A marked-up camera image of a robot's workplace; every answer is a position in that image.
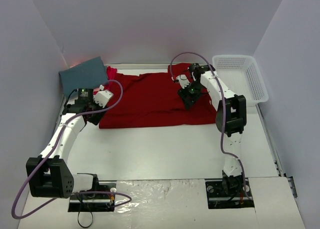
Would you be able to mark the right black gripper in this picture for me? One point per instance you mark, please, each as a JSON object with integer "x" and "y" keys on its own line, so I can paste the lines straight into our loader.
{"x": 188, "y": 97}

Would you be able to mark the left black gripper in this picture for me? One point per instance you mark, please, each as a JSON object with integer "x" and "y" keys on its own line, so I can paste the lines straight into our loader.
{"x": 94, "y": 115}

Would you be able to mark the red t shirt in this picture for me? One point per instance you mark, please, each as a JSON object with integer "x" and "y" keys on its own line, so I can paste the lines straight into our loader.
{"x": 111, "y": 72}
{"x": 152, "y": 100}

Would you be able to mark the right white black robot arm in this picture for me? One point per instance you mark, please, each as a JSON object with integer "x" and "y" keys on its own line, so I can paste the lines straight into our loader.
{"x": 230, "y": 119}

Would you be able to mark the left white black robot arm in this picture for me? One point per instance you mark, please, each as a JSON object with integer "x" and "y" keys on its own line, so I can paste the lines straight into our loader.
{"x": 49, "y": 174}

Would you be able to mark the folded teal t shirt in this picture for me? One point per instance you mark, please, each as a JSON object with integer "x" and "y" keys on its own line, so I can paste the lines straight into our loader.
{"x": 89, "y": 74}

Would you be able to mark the folded red t shirt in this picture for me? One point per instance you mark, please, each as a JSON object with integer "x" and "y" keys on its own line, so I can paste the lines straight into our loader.
{"x": 111, "y": 72}

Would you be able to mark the white plastic basket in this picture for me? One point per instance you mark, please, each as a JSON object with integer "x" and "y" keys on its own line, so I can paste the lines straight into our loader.
{"x": 242, "y": 75}

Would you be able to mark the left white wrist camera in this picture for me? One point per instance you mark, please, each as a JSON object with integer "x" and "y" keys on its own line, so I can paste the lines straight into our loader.
{"x": 102, "y": 97}

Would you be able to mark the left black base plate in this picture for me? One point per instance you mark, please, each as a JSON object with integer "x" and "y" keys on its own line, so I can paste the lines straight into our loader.
{"x": 94, "y": 202}

